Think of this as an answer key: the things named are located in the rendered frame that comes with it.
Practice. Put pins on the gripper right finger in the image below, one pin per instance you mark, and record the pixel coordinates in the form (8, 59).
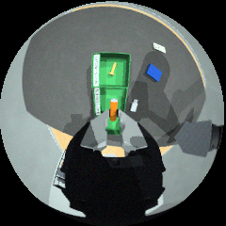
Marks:
(135, 137)

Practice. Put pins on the white usb stick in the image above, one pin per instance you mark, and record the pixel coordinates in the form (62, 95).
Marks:
(134, 105)

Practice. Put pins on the green three-compartment bin tray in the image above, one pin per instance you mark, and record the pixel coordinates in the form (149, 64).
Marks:
(110, 84)

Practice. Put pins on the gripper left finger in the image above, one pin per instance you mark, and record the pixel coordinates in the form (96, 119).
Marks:
(92, 136)

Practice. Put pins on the white domino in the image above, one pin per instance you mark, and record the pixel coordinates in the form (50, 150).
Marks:
(159, 48)

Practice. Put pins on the orange aa battery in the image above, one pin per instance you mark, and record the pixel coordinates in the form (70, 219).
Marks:
(113, 109)

